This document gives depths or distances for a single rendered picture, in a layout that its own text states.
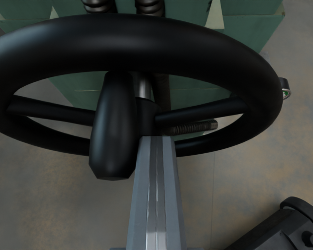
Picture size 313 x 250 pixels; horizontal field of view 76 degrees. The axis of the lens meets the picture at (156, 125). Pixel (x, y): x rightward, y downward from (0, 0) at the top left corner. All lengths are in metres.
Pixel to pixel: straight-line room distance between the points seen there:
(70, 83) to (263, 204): 0.97
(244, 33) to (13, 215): 1.18
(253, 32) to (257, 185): 0.86
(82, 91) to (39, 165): 0.73
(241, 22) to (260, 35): 0.05
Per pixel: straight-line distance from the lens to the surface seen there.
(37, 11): 0.37
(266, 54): 0.58
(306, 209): 1.02
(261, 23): 0.38
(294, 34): 1.67
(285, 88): 0.46
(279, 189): 1.18
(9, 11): 0.39
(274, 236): 0.95
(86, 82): 0.50
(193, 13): 0.21
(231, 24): 0.37
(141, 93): 0.23
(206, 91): 0.53
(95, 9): 0.19
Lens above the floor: 1.03
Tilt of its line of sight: 70 degrees down
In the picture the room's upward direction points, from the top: 2 degrees counter-clockwise
